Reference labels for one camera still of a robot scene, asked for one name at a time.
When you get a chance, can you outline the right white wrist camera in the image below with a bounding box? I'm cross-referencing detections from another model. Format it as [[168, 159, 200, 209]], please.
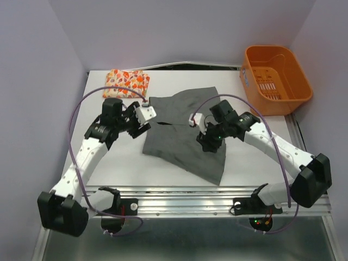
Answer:
[[189, 113, 207, 135]]

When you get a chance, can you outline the floral orange skirt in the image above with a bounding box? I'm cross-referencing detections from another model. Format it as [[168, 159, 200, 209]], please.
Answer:
[[103, 69, 150, 98]]

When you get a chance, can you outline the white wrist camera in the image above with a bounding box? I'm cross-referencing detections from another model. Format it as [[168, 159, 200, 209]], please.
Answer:
[[135, 102, 157, 126], [189, 113, 207, 135]]

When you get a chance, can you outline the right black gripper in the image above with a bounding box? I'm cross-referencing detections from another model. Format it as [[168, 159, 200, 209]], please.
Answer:
[[197, 120, 229, 152]]

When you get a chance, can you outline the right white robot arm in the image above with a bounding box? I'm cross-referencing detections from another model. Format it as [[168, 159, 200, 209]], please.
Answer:
[[189, 100, 332, 215]]

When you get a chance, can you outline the orange plastic basket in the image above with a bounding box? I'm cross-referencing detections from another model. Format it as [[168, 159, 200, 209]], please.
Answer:
[[240, 45, 313, 116]]

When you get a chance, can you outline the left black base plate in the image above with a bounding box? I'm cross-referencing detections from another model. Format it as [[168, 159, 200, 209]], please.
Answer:
[[104, 198, 138, 216]]

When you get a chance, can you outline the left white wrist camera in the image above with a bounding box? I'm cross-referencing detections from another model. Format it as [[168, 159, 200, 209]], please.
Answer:
[[135, 102, 157, 126]]

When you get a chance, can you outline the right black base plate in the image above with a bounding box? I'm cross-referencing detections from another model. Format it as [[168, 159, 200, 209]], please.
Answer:
[[229, 197, 283, 216]]

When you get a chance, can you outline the aluminium rail frame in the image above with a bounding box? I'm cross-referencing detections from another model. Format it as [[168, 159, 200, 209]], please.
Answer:
[[32, 114, 343, 261]]

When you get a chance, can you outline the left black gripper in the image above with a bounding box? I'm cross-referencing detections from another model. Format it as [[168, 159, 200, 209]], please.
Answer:
[[117, 102, 151, 139]]

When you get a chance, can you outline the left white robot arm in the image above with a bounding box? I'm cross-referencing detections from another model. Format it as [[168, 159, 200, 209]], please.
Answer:
[[37, 98, 157, 237]]

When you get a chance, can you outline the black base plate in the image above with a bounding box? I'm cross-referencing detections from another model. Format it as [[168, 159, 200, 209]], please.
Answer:
[[104, 198, 138, 216], [229, 197, 283, 216]]

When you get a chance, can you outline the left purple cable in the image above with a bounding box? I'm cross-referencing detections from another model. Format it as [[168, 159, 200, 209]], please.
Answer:
[[67, 86, 150, 237]]

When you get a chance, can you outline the grey skirt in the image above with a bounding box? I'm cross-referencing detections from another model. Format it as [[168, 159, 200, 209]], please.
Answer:
[[142, 86, 226, 185]]

